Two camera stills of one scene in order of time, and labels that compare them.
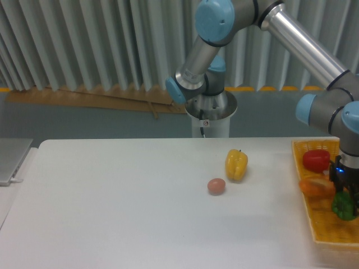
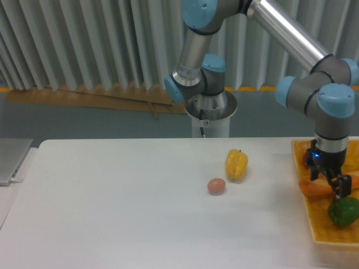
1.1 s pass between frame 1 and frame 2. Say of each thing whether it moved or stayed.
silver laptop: stayed
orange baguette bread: stayed
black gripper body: moved
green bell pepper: moved
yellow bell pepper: stayed
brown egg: stayed
